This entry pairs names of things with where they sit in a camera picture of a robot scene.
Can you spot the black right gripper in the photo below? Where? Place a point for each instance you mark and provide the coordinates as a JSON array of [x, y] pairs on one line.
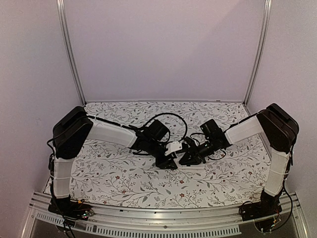
[[194, 154]]

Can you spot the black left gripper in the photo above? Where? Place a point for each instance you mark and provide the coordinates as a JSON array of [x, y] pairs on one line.
[[164, 163]]

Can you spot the white red remote control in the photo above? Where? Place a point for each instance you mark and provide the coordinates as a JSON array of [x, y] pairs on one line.
[[190, 167]]

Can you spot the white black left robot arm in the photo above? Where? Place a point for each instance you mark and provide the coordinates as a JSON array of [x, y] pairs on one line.
[[71, 132]]

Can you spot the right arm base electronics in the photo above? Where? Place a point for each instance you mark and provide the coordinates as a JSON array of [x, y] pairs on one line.
[[263, 210]]

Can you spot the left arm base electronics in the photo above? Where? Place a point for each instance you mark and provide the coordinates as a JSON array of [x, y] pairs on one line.
[[71, 211]]

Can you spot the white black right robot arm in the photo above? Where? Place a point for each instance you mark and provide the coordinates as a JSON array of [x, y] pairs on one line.
[[279, 128]]

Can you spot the floral patterned table mat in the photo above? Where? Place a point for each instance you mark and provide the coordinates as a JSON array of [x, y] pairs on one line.
[[110, 174]]

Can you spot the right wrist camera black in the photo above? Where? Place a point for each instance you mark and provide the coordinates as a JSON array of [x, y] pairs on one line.
[[191, 142]]

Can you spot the aluminium front rail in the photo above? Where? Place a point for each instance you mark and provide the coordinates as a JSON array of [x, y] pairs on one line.
[[121, 222]]

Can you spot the aluminium right frame post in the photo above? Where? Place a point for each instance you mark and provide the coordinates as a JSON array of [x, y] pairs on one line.
[[260, 50]]

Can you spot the aluminium frame post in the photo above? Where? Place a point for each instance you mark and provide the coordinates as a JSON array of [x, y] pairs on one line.
[[69, 51], [260, 50]]

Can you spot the aluminium left frame post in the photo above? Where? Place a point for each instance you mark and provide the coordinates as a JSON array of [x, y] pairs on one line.
[[69, 51]]

